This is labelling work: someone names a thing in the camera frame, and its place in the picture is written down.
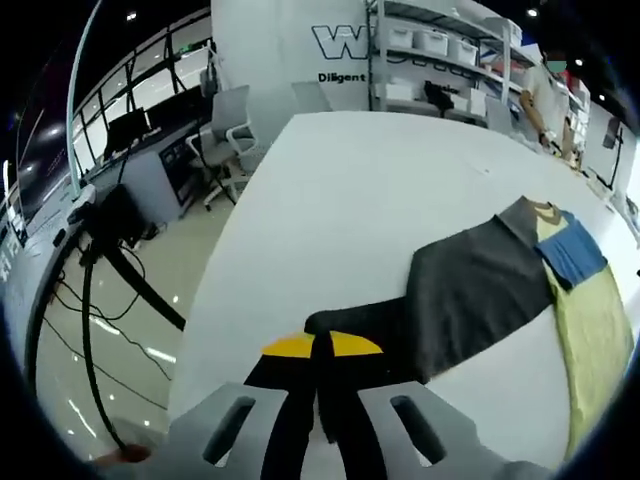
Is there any grey chair backrest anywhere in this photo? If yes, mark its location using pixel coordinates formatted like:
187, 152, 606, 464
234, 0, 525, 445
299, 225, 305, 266
291, 81, 332, 114

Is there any person's left hand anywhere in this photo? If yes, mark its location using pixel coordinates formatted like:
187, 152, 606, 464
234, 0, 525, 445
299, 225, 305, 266
95, 444, 152, 469

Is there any white metal shelving unit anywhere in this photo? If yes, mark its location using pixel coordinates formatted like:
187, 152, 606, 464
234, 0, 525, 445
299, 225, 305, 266
368, 0, 532, 122

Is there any white storage bin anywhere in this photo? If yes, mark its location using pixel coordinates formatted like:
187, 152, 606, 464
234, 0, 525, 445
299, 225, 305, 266
449, 36, 480, 67
389, 24, 417, 49
416, 29, 449, 54

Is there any grey office desk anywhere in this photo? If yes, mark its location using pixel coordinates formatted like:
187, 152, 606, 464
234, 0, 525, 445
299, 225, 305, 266
73, 119, 199, 222

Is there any grey chair by shelf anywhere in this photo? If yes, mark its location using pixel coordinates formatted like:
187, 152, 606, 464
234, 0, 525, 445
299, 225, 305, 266
486, 96, 515, 132

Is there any white frame office chair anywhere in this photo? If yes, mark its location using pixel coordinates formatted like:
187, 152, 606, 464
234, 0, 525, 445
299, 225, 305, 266
198, 84, 262, 209

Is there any black tripod stand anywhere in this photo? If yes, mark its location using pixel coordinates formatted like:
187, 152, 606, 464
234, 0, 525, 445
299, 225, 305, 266
601, 116, 627, 192

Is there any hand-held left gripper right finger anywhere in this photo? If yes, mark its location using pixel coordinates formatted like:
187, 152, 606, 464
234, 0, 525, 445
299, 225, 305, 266
319, 333, 501, 480

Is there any black metal stand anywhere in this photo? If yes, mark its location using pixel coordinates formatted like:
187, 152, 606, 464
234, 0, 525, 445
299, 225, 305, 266
76, 184, 188, 333

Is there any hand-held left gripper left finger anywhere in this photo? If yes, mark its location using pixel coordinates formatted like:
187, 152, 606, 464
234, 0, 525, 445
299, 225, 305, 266
169, 333, 318, 480

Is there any black device on shelf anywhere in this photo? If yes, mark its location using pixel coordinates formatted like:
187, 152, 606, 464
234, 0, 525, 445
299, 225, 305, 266
424, 81, 455, 119

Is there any yellow blue grey garment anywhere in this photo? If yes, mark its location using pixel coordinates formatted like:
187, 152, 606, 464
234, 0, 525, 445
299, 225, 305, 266
303, 195, 637, 459

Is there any black computer monitor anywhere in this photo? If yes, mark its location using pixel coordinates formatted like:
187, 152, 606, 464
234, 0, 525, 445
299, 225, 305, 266
106, 106, 152, 149

